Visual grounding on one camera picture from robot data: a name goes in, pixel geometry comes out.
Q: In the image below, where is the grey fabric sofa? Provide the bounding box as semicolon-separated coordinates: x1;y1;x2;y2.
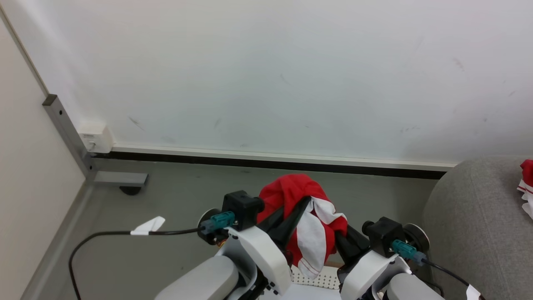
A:
423;156;533;300

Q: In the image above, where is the white perforated laundry basket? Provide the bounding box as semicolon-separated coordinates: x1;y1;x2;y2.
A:
290;265;342;290

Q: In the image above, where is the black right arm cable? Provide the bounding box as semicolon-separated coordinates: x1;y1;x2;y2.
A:
391;240;486;300

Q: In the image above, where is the grey metal partition frame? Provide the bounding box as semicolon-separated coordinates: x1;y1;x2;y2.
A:
21;94;149;300

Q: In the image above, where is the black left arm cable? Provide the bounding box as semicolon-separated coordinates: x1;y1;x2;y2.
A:
69;210;237;300

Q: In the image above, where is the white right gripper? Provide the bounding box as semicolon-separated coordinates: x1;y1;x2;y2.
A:
335;225;411;300

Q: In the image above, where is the black baseboard strip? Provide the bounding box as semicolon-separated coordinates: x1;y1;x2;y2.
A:
94;151;446;180

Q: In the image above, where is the white wall socket box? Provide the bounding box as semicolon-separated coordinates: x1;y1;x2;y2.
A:
78;124;114;154

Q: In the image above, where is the red garment with white stripes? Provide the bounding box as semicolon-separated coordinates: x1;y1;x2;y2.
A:
517;159;533;220

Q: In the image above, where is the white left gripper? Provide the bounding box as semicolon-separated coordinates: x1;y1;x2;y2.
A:
219;196;312;294

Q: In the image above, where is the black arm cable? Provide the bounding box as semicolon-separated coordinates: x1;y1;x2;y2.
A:
69;210;237;300
391;240;486;300

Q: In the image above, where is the red and white garment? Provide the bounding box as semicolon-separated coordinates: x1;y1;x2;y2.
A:
257;174;348;280

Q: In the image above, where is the beige partition panel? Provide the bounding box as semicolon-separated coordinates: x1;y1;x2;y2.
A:
0;12;86;300

